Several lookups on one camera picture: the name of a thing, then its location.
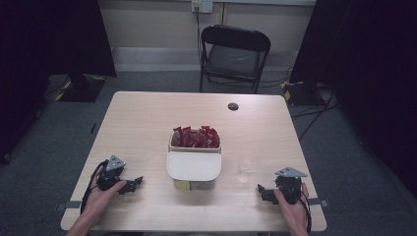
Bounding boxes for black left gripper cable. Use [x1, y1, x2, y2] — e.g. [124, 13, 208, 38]
[80, 159, 110, 214]

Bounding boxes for white plastic container box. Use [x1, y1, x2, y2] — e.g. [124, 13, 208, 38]
[167, 129, 223, 192]

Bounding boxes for grey table edge strap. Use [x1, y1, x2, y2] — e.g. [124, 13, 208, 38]
[307, 198, 330, 208]
[54, 200, 83, 212]

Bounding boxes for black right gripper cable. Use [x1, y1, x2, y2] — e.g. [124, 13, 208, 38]
[296, 191, 313, 236]

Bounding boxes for pile of red packets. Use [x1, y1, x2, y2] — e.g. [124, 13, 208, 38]
[171, 125, 221, 149]

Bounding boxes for black folding chair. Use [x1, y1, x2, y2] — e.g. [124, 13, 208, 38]
[199, 24, 272, 95]

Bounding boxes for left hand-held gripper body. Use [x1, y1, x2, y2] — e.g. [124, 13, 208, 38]
[96, 154, 128, 192]

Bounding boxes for person's left hand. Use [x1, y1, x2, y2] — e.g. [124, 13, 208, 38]
[84, 165, 128, 220]

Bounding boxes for white container lid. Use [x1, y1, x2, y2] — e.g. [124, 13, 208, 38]
[165, 151, 223, 182]

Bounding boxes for person's right hand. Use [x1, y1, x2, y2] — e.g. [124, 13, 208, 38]
[272, 181, 311, 227]

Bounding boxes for white wall outlet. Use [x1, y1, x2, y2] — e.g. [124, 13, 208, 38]
[191, 0, 214, 15]

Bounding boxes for black stand base yellow tape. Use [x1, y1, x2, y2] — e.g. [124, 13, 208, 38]
[280, 80, 330, 108]
[53, 73, 107, 103]

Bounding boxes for black wall outlet cable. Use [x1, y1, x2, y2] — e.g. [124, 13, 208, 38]
[195, 6, 203, 68]

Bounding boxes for black floor cables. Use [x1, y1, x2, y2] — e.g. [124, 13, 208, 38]
[289, 88, 340, 143]

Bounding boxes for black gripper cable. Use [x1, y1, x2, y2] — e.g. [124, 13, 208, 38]
[296, 191, 313, 236]
[80, 159, 110, 214]

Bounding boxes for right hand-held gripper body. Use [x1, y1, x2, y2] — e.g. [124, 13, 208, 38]
[274, 166, 309, 205]

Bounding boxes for clear glass cup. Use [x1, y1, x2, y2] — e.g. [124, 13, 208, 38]
[236, 154, 261, 184]

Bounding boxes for black curtain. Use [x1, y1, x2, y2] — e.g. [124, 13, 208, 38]
[289, 0, 417, 198]
[0, 0, 118, 165]

